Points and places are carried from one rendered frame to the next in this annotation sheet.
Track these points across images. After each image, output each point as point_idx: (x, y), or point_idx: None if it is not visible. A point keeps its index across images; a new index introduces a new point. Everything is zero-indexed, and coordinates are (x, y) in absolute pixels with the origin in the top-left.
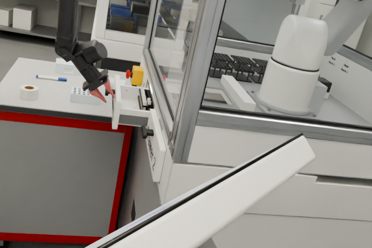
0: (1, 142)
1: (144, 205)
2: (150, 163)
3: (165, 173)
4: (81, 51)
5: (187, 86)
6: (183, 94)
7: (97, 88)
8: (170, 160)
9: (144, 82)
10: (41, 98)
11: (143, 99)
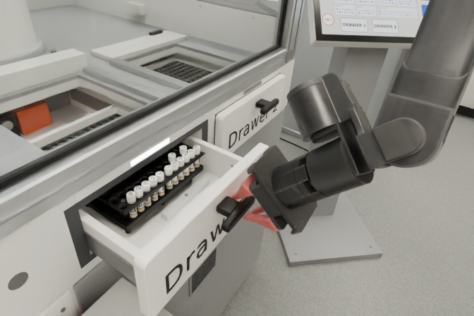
0: None
1: None
2: (263, 125)
3: (284, 85)
4: (364, 112)
5: None
6: None
7: (264, 216)
8: (290, 64)
9: (8, 281)
10: None
11: (189, 154)
